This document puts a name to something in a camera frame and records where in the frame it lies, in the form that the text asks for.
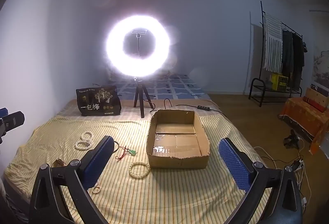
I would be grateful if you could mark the white power strip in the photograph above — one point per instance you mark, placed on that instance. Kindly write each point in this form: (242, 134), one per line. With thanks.
(298, 165)

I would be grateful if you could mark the black hanging garment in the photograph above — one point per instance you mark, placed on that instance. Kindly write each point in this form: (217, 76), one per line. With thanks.
(298, 59)

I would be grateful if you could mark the black printed bag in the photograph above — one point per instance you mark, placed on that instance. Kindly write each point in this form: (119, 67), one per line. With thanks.
(97, 100)

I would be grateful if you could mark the yellow box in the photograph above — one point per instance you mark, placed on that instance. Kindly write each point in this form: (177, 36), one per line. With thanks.
(279, 82)

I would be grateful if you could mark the black power strip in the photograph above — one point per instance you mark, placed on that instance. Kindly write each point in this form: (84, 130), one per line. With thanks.
(203, 107)

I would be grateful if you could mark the black clothes rack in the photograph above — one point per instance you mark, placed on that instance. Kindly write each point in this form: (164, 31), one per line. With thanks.
(261, 34)

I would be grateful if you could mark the dark green hanging garment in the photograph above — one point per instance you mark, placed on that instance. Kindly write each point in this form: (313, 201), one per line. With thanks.
(287, 54)

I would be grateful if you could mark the silver metal bangle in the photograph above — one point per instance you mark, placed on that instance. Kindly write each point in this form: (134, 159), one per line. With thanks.
(118, 147)

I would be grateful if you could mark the striped hanging towel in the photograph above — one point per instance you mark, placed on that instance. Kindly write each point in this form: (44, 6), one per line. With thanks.
(272, 44)

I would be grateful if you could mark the beige box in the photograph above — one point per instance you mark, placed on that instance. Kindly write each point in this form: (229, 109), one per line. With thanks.
(317, 94)

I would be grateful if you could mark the cardboard box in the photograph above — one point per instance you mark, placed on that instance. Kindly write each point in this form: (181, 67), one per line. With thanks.
(177, 162)

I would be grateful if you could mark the yellow striped cloth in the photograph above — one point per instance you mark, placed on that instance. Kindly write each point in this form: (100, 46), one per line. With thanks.
(167, 193)

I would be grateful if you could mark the phone holder clamp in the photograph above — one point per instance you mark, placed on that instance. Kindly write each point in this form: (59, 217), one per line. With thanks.
(138, 31)

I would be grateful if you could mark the small pearl strand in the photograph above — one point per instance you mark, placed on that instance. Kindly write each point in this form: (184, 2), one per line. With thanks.
(96, 190)

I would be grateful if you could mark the wall poster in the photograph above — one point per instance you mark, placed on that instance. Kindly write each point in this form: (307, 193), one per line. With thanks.
(321, 64)

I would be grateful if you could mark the small brown object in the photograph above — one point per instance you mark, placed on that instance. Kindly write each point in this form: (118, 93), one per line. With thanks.
(58, 163)

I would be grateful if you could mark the black tripod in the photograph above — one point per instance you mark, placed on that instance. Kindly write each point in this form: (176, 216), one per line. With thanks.
(140, 100)

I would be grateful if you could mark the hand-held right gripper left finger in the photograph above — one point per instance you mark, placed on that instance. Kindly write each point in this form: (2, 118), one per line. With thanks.
(99, 162)

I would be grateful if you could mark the red box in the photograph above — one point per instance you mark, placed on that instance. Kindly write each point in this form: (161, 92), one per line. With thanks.
(314, 103)

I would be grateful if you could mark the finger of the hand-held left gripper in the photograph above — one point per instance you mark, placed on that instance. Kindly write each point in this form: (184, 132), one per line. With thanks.
(12, 121)
(2, 112)

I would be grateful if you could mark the black object on floor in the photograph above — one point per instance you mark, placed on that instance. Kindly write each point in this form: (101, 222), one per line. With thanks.
(291, 139)

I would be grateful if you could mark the blue patterned blanket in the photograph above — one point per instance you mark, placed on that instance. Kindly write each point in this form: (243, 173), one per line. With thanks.
(174, 87)

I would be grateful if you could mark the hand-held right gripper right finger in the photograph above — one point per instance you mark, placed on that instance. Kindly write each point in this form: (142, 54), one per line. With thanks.
(235, 165)

